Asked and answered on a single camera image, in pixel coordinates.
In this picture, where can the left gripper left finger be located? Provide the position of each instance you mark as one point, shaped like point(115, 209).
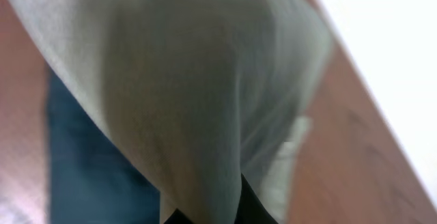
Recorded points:
point(178, 217)

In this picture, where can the folded navy blue shorts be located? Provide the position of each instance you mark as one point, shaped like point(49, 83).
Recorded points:
point(90, 180)

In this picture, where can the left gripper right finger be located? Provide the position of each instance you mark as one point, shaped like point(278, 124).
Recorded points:
point(250, 208)

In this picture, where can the khaki beige shorts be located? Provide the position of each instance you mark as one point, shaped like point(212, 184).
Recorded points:
point(199, 95)

